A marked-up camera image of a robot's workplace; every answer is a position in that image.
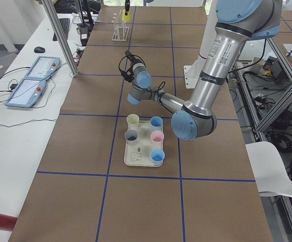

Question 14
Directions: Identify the black keyboard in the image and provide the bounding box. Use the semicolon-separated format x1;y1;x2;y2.
59;18;71;39

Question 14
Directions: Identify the pale green plastic cup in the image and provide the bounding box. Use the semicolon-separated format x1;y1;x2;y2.
126;113;139;130

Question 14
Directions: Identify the grey plastic cup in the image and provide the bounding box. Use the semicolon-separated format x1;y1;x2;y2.
125;130;138;146

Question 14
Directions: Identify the white chair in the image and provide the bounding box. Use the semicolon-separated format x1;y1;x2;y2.
246;141;292;198

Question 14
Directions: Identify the yellow plastic cup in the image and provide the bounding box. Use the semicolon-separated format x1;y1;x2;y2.
122;9;132;22

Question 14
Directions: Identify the upper teach pendant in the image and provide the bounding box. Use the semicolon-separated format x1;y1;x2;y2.
25;56;61;80

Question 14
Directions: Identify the teach pendant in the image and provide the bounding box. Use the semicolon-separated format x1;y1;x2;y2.
5;78;46;108
25;56;61;80

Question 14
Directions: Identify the lower teach pendant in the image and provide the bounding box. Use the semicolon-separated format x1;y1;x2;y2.
5;78;46;108

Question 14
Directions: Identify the white wire cup rack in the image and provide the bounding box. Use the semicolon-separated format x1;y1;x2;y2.
111;10;130;41

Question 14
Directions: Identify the black computer mouse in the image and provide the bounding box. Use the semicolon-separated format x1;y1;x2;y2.
34;46;45;53

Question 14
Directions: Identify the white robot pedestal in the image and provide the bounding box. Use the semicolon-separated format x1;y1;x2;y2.
184;0;217;89

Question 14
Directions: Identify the white bear tray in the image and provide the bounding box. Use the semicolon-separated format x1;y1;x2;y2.
124;120;163;167

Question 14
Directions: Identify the pink plastic cup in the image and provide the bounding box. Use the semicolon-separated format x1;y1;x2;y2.
150;131;164;146

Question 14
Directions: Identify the blue plastic cup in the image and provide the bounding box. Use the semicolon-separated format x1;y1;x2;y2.
150;116;163;131
150;149;165;166

